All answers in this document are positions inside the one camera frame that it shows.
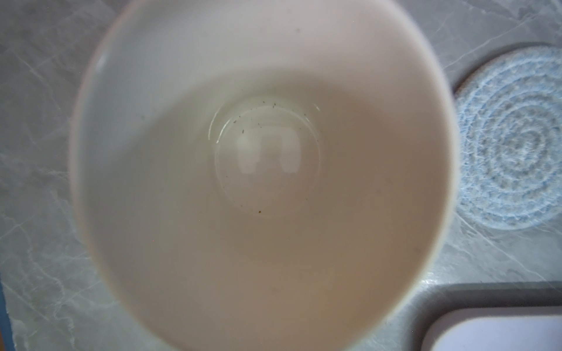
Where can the clear glass round coaster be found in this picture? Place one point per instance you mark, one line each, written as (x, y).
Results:
(509, 113)

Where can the lavender serving tray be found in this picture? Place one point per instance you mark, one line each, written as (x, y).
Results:
(503, 328)

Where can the white mug purple handle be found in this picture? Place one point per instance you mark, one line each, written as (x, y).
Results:
(263, 175)

